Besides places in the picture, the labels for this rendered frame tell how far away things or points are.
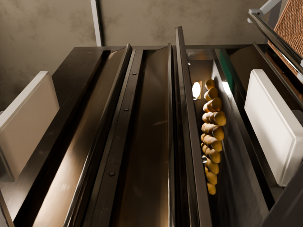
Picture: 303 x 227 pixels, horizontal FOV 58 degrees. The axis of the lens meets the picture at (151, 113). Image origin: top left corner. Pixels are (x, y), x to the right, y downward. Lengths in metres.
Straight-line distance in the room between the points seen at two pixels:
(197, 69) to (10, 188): 1.34
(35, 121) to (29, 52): 4.39
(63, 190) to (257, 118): 0.76
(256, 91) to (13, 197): 0.84
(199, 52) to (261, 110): 1.67
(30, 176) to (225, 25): 3.48
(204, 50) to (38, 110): 1.68
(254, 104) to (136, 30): 3.85
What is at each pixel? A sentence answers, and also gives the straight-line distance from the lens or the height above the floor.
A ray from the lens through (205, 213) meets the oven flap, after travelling 0.61.
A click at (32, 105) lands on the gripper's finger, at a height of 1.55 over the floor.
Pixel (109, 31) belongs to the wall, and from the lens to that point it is 4.07.
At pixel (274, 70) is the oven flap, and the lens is 1.49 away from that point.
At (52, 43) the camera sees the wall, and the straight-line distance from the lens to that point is 4.36.
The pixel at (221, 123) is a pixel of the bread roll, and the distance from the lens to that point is 1.42.
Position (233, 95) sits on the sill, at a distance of 1.30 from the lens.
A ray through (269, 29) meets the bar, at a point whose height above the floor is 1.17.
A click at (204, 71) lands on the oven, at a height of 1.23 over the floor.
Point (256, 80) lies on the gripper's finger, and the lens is 0.17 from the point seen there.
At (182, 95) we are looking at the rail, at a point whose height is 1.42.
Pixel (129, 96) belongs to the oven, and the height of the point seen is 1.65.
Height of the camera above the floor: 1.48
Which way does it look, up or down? 3 degrees up
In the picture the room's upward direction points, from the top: 90 degrees counter-clockwise
